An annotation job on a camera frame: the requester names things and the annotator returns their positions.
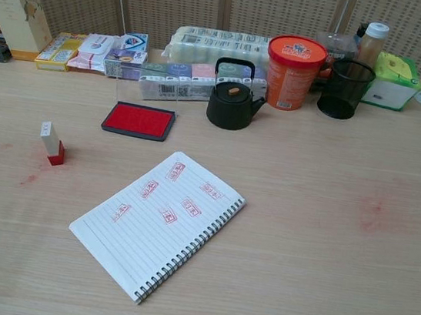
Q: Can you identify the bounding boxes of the white red stamp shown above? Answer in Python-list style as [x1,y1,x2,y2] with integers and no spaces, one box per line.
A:
[35,119,71,168]

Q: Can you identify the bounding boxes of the white spiral notebook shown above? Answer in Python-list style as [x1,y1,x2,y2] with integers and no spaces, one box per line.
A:
[59,138,252,315]

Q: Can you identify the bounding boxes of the black teapot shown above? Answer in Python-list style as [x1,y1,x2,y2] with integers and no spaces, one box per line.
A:
[204,55,273,135]

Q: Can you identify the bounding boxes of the red ink pad clear lid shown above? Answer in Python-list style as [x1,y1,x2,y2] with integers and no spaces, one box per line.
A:
[99,61,186,145]

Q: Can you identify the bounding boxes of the multicolour pocket tissue row pack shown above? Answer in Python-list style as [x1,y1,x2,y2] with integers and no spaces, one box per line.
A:
[136,54,269,117]

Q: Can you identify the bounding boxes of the large clear tissue pack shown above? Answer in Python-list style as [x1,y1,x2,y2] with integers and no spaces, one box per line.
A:
[162,22,274,76]

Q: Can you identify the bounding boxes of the orange instant noodle cup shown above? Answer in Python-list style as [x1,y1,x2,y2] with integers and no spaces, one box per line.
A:
[260,32,331,115]

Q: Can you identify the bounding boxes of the purple small box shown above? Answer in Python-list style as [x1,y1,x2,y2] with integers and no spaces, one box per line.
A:
[102,46,149,82]

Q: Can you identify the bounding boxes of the blue and white soap box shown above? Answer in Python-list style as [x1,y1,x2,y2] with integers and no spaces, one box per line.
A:
[115,30,150,56]

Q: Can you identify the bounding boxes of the black mesh pen holder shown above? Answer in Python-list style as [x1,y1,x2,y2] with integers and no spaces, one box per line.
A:
[315,56,378,124]

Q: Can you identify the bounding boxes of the pink wet wipes pack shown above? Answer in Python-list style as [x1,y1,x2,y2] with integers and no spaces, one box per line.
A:
[66,29,123,76]

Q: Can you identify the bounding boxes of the clear plastic food container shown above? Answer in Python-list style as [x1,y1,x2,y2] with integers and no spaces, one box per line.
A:
[308,29,362,98]

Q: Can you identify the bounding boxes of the yellow flat box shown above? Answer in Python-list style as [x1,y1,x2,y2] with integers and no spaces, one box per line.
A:
[33,28,89,75]

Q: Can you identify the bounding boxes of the dark bottle black cap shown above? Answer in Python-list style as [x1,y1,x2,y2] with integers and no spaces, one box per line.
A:
[352,21,370,49]

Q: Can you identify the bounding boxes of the brown bottle white cap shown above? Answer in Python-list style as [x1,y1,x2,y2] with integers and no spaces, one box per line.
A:
[356,20,391,69]

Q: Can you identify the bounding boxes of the green tissue pack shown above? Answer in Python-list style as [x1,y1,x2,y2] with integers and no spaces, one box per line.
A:
[359,49,421,115]

